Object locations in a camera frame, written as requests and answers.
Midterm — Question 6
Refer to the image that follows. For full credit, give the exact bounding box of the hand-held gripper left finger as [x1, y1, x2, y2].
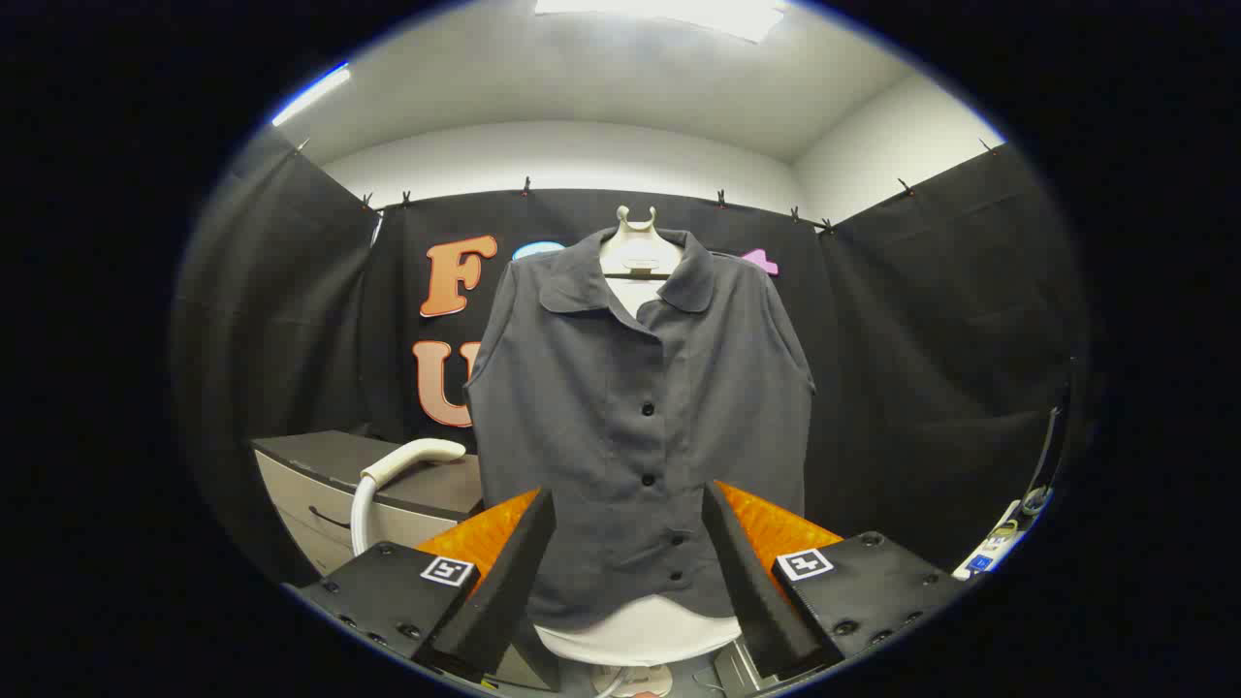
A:
[291, 488, 558, 684]

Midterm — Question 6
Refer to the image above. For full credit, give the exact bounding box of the grey button shirt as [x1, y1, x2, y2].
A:
[465, 228, 815, 631]

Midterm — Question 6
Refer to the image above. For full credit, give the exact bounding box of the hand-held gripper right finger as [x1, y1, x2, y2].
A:
[700, 480, 971, 680]

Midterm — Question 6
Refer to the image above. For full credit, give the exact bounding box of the large ceiling light panel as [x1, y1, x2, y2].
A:
[533, 0, 786, 45]

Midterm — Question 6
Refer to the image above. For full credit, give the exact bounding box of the white garment steamer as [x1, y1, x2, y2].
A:
[351, 438, 468, 558]

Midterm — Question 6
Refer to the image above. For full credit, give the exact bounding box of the black backdrop cloth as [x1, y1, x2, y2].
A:
[170, 126, 1089, 587]

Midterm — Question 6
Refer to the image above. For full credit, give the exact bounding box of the white side table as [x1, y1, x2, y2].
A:
[953, 499, 1053, 583]

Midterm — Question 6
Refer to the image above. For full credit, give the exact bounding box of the black upright pole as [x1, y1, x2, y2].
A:
[1023, 373, 1075, 515]

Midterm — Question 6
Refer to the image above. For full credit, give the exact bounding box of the white mannequin torso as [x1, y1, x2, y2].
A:
[533, 206, 743, 670]

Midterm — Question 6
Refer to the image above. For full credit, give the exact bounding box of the grey drawer cabinet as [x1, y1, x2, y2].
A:
[252, 431, 486, 580]

